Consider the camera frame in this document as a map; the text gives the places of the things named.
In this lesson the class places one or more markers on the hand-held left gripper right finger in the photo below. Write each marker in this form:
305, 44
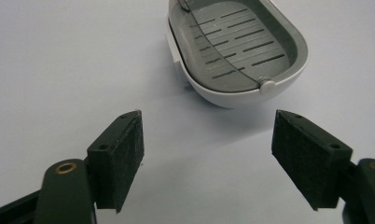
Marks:
307, 158

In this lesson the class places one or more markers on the white and grey drain basket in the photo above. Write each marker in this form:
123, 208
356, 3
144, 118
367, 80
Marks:
238, 49

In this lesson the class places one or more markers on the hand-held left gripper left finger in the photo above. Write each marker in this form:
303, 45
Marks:
117, 161

